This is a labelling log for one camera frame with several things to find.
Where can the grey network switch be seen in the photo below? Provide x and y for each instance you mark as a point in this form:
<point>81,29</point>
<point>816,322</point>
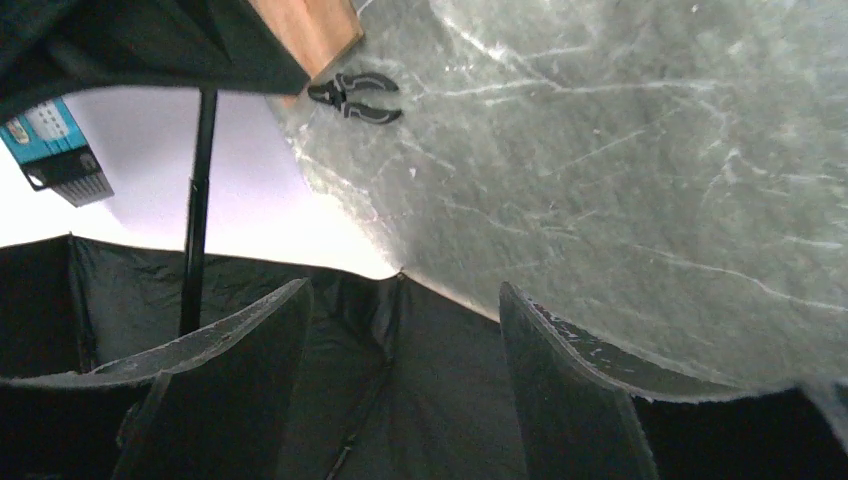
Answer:
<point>53,154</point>

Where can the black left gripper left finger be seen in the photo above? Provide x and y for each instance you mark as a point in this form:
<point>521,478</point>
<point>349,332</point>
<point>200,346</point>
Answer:
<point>212,404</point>

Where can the wooden board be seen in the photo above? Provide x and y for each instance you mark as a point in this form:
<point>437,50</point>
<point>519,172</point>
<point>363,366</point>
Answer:
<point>317,33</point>

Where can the beige folding umbrella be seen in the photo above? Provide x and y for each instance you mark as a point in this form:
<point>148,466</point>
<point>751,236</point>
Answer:
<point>669,176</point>

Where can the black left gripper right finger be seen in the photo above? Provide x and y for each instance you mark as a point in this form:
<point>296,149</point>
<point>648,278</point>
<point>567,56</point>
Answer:
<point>589,410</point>

